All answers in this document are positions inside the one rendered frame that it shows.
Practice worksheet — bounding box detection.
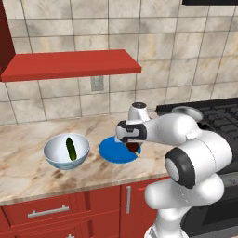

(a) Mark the red wall cupboard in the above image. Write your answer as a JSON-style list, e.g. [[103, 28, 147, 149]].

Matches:
[[0, 0, 17, 82]]

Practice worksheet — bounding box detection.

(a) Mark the red-brown steak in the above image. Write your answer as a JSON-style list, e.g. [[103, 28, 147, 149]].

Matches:
[[127, 142, 140, 154]]

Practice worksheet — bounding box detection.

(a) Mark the red cupboard panel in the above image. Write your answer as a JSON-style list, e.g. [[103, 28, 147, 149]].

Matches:
[[84, 185, 122, 238]]

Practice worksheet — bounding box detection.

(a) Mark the red wall shelf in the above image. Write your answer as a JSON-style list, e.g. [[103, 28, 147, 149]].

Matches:
[[0, 48, 142, 83]]

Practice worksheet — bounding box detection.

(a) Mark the blue round plate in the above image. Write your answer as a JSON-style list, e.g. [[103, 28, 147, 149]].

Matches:
[[98, 135, 142, 165]]

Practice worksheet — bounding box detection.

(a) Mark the red cupboard door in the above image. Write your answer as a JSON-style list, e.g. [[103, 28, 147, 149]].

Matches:
[[119, 177, 170, 238]]

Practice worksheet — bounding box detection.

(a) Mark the black hob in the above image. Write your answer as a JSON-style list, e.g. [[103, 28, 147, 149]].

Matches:
[[155, 98, 238, 175]]

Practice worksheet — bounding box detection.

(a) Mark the white bowl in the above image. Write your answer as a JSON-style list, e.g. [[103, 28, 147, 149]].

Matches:
[[43, 132, 91, 171]]

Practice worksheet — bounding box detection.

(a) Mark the black oven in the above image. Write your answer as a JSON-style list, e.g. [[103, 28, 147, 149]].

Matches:
[[181, 172, 238, 238]]

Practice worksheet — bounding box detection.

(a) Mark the red drawer front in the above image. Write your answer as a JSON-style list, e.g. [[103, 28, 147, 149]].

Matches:
[[8, 220, 91, 238], [1, 193, 79, 228]]

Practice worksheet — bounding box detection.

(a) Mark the grey wall socket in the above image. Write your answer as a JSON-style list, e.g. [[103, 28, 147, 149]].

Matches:
[[90, 75, 105, 92]]

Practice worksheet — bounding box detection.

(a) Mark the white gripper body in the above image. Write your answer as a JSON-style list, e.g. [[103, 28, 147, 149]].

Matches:
[[114, 135, 142, 147]]

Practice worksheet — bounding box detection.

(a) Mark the black extractor hood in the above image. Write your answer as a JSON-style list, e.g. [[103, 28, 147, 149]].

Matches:
[[181, 0, 238, 7]]

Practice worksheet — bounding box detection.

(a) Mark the silver cupboard door handle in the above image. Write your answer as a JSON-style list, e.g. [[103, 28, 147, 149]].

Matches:
[[125, 185, 132, 215]]

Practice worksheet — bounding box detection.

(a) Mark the green cucumber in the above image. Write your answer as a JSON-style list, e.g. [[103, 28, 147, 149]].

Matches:
[[65, 137, 77, 162]]

